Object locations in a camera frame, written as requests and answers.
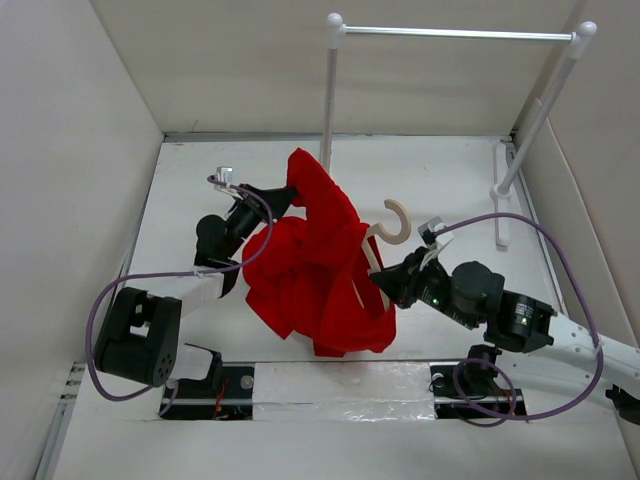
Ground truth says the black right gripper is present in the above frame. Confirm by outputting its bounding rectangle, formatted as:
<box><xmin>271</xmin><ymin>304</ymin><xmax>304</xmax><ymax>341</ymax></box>
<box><xmin>369</xmin><ymin>244</ymin><xmax>478</xmax><ymax>329</ymax></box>

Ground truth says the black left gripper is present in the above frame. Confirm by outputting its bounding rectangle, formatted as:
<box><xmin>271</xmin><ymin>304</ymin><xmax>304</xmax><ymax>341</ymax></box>
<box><xmin>223</xmin><ymin>184</ymin><xmax>296</xmax><ymax>259</ymax></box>

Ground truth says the wooden clothes hanger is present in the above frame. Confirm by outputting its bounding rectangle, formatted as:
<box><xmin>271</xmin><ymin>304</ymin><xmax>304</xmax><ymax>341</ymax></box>
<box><xmin>352</xmin><ymin>199</ymin><xmax>412</xmax><ymax>315</ymax></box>

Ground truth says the red t shirt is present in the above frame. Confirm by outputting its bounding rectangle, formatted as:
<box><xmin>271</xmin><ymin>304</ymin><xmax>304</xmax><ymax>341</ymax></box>
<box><xmin>242</xmin><ymin>148</ymin><xmax>396</xmax><ymax>357</ymax></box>

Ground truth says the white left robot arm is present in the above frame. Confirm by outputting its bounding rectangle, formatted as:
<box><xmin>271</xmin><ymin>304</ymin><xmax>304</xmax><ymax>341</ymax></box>
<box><xmin>85</xmin><ymin>180</ymin><xmax>296</xmax><ymax>388</ymax></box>

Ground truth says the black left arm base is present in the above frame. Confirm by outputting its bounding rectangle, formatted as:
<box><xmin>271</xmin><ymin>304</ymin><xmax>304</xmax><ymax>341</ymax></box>
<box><xmin>158</xmin><ymin>344</ymin><xmax>255</xmax><ymax>421</ymax></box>

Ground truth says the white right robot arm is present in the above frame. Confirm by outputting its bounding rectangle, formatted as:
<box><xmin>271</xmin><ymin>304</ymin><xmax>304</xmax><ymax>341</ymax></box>
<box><xmin>369</xmin><ymin>248</ymin><xmax>639</xmax><ymax>424</ymax></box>

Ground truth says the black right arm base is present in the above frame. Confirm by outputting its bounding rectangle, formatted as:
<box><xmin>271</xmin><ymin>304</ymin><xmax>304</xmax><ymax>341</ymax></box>
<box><xmin>429</xmin><ymin>359</ymin><xmax>527</xmax><ymax>427</ymax></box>

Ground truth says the white clothes rack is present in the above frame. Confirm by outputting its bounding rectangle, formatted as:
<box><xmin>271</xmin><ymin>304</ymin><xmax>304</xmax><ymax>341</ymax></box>
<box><xmin>319</xmin><ymin>12</ymin><xmax>599</xmax><ymax>250</ymax></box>

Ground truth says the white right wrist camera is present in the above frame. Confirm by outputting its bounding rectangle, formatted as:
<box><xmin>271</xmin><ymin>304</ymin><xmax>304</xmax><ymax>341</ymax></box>
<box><xmin>417</xmin><ymin>216</ymin><xmax>454</xmax><ymax>271</ymax></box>

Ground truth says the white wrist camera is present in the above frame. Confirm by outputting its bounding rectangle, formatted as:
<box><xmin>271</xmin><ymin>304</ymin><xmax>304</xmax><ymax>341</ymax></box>
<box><xmin>417</xmin><ymin>216</ymin><xmax>454</xmax><ymax>271</ymax></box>
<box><xmin>207</xmin><ymin>166</ymin><xmax>234</xmax><ymax>195</ymax></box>

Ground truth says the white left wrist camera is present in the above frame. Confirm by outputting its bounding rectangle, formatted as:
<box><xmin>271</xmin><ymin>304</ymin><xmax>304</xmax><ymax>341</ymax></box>
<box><xmin>207</xmin><ymin>166</ymin><xmax>234</xmax><ymax>195</ymax></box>

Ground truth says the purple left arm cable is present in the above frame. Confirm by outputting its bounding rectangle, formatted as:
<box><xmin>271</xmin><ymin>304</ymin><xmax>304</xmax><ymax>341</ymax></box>
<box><xmin>85</xmin><ymin>174</ymin><xmax>275</xmax><ymax>416</ymax></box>

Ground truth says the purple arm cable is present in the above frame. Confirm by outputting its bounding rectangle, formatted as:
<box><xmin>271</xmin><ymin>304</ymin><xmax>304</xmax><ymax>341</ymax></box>
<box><xmin>85</xmin><ymin>174</ymin><xmax>275</xmax><ymax>416</ymax></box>
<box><xmin>419</xmin><ymin>212</ymin><xmax>605</xmax><ymax>426</ymax></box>

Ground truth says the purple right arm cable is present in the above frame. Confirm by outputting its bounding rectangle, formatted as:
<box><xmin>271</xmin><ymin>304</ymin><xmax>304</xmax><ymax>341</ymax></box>
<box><xmin>419</xmin><ymin>212</ymin><xmax>605</xmax><ymax>426</ymax></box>

